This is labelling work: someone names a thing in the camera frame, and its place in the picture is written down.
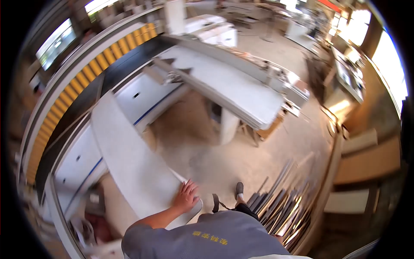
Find stack of white panels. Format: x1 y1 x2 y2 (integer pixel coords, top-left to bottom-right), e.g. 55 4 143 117
151 45 286 131

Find person's body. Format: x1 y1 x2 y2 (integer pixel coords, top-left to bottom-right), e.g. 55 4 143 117
121 210 314 259

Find white cabinet machine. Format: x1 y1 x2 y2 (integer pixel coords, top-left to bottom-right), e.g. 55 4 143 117
184 14 238 48

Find pile of metal strips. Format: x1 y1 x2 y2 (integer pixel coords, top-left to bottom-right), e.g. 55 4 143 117
246 158 319 252

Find person's left hand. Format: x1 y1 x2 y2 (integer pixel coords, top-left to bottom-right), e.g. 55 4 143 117
171 179 201 214

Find person's left fingers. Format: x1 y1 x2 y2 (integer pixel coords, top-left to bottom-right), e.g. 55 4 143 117
180 179 200 197

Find stack of brown boards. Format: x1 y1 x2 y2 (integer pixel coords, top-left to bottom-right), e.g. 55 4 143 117
323 129 402 215

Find white machine with yellow guard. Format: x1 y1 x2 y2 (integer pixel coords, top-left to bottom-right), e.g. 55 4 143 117
19 22 192 259

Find person's legs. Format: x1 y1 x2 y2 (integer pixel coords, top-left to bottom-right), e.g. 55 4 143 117
212 182 260 222

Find bright window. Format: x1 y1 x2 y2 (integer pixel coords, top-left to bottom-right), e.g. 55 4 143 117
371 29 409 112
35 18 77 71

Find long white board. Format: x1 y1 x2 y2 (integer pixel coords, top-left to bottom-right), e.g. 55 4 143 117
90 92 204 231

